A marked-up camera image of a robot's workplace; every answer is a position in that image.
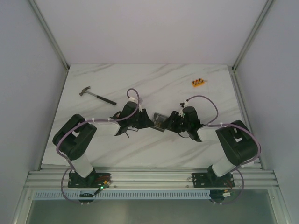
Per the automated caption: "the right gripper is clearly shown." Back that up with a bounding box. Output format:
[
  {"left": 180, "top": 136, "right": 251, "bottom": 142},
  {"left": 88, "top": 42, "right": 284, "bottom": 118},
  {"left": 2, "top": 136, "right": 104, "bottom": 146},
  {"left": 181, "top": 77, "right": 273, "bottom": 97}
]
[{"left": 160, "top": 112, "right": 190, "bottom": 134}]

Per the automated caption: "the black fuse box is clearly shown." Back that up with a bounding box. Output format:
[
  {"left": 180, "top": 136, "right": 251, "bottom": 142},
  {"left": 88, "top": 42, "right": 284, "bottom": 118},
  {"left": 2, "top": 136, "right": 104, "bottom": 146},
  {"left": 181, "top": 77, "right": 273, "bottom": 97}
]
[{"left": 151, "top": 112, "right": 168, "bottom": 132}]

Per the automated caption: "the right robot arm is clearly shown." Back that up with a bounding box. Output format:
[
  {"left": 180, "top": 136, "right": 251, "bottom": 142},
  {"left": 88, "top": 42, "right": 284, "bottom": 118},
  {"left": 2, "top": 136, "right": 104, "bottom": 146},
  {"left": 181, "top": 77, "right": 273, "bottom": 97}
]
[{"left": 162, "top": 106, "right": 260, "bottom": 186}]

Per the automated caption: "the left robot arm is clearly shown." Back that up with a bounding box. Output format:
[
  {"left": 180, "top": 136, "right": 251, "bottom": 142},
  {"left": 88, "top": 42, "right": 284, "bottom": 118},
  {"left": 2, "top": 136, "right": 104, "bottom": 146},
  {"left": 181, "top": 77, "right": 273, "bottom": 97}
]
[{"left": 52, "top": 101, "right": 154, "bottom": 188}]

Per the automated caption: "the orange fuse holder block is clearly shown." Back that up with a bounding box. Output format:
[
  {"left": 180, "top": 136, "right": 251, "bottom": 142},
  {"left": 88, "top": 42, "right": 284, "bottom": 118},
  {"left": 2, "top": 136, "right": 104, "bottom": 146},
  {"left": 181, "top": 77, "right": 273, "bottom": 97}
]
[{"left": 191, "top": 78, "right": 208, "bottom": 87}]

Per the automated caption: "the claw hammer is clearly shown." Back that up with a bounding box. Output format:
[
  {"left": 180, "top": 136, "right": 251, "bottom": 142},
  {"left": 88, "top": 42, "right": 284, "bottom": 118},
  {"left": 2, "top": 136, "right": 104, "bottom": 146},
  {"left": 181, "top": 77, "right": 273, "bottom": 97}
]
[{"left": 79, "top": 86, "right": 117, "bottom": 106}]

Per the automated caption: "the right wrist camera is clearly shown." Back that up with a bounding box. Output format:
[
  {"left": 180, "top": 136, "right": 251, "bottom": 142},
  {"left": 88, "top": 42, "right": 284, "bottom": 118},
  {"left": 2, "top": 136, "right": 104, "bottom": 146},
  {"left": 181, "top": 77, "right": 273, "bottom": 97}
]
[{"left": 180, "top": 99, "right": 189, "bottom": 108}]

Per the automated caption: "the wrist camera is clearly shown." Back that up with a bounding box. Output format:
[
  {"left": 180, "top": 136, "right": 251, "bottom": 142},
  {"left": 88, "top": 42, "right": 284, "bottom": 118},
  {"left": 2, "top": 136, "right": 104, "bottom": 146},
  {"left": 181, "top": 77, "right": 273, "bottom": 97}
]
[
  {"left": 180, "top": 99, "right": 189, "bottom": 108},
  {"left": 128, "top": 97, "right": 143, "bottom": 110}
]

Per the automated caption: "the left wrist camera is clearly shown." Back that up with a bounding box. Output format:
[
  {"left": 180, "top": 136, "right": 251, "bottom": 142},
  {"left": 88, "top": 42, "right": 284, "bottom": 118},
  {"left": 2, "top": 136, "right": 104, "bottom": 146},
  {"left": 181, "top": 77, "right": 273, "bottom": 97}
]
[{"left": 128, "top": 97, "right": 143, "bottom": 110}]

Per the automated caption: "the white slotted cable duct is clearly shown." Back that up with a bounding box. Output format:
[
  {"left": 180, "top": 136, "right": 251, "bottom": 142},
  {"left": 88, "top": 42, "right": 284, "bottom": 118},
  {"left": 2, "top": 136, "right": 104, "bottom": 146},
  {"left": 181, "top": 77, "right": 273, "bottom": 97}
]
[{"left": 32, "top": 190, "right": 212, "bottom": 201}]

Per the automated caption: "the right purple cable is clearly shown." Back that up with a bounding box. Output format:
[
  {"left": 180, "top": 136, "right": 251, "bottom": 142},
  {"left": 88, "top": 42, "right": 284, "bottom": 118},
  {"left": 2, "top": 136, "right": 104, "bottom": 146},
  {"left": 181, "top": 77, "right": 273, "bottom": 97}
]
[{"left": 184, "top": 95, "right": 262, "bottom": 205}]

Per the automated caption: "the purple cable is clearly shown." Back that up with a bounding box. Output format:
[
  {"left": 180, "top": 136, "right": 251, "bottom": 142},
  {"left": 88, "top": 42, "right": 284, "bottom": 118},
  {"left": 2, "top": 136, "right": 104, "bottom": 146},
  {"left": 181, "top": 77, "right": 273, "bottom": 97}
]
[
  {"left": 56, "top": 88, "right": 141, "bottom": 206},
  {"left": 184, "top": 95, "right": 262, "bottom": 205}
]

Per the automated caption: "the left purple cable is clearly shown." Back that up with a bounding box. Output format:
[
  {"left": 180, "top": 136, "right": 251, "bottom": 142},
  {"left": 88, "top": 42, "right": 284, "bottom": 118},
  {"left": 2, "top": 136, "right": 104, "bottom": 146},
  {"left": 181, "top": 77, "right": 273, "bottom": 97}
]
[{"left": 56, "top": 88, "right": 141, "bottom": 206}]

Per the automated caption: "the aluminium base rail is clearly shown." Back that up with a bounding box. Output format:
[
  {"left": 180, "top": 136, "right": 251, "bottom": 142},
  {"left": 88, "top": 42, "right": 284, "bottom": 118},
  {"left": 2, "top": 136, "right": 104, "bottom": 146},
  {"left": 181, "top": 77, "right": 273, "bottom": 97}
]
[{"left": 24, "top": 164, "right": 278, "bottom": 189}]

